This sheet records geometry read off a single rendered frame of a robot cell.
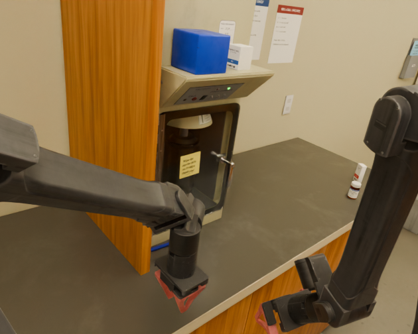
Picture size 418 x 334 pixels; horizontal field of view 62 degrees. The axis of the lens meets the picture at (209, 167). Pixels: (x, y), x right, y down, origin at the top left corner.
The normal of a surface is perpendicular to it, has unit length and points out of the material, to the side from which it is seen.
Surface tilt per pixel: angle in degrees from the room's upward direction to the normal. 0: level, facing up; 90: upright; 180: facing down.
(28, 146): 56
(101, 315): 0
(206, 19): 90
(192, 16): 90
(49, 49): 90
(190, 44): 90
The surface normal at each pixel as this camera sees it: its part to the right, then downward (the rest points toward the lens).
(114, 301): 0.12, -0.89
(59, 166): 0.87, -0.43
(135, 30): -0.75, 0.21
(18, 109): 0.65, 0.40
